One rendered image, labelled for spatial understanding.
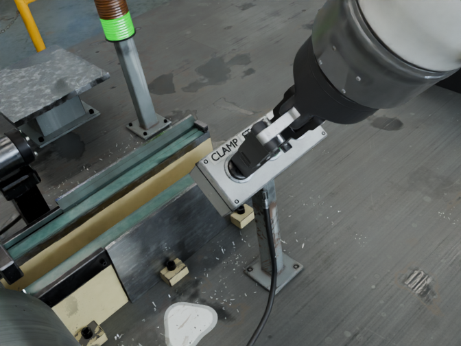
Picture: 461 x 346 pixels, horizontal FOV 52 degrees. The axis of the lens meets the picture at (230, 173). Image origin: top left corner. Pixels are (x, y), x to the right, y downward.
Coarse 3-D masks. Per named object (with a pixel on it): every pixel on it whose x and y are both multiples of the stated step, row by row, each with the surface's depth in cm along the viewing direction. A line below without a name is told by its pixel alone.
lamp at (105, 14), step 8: (96, 0) 91; (104, 0) 90; (112, 0) 90; (120, 0) 92; (104, 8) 91; (112, 8) 91; (120, 8) 92; (104, 16) 92; (112, 16) 92; (120, 16) 93
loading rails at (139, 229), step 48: (144, 144) 85; (192, 144) 86; (96, 192) 79; (144, 192) 83; (192, 192) 75; (48, 240) 73; (96, 240) 71; (144, 240) 72; (192, 240) 80; (48, 288) 64; (96, 288) 70; (144, 288) 76; (96, 336) 70
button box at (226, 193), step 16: (272, 112) 60; (320, 128) 62; (224, 144) 56; (240, 144) 57; (304, 144) 60; (208, 160) 55; (224, 160) 56; (272, 160) 58; (288, 160) 59; (192, 176) 59; (208, 176) 55; (224, 176) 55; (256, 176) 57; (272, 176) 57; (208, 192) 58; (224, 192) 55; (240, 192) 55; (256, 192) 56; (224, 208) 57
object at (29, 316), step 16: (0, 288) 41; (0, 304) 39; (16, 304) 40; (32, 304) 42; (0, 320) 37; (16, 320) 38; (32, 320) 39; (48, 320) 41; (0, 336) 35; (16, 336) 36; (32, 336) 37; (48, 336) 38; (64, 336) 40
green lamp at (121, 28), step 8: (128, 16) 95; (104, 24) 94; (112, 24) 93; (120, 24) 94; (128, 24) 95; (104, 32) 97; (112, 32) 95; (120, 32) 95; (128, 32) 96; (112, 40) 96
